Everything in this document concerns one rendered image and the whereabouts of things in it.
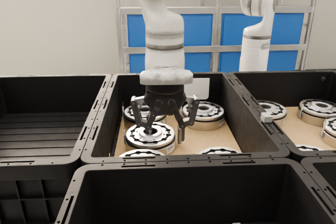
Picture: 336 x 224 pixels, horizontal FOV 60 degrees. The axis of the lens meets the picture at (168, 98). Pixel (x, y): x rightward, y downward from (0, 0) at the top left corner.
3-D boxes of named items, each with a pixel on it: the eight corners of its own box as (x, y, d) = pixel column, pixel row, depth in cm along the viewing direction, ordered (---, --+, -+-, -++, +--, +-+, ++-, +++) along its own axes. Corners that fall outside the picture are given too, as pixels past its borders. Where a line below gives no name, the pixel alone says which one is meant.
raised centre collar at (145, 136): (139, 128, 63) (138, 125, 63) (161, 127, 63) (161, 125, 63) (138, 139, 58) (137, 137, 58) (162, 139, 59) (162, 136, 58)
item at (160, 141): (128, 124, 65) (127, 122, 65) (172, 123, 66) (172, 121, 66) (124, 149, 56) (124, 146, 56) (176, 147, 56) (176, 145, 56)
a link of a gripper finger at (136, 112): (136, 94, 59) (146, 119, 61) (127, 97, 59) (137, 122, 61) (135, 100, 56) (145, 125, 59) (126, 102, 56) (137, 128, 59)
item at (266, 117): (260, 118, 52) (261, 112, 51) (268, 118, 52) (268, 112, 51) (263, 123, 50) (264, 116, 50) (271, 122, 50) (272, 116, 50)
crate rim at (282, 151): (113, 82, 77) (112, 73, 76) (225, 80, 78) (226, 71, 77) (79, 178, 40) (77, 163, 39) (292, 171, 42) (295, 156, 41)
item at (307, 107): (291, 102, 77) (291, 100, 77) (325, 99, 79) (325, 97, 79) (316, 119, 68) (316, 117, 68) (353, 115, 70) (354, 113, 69)
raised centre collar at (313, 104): (306, 103, 75) (306, 101, 75) (323, 102, 76) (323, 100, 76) (319, 111, 70) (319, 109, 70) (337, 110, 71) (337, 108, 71)
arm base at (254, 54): (233, 81, 109) (238, 35, 102) (256, 79, 111) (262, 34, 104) (245, 89, 100) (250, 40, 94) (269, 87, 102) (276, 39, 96)
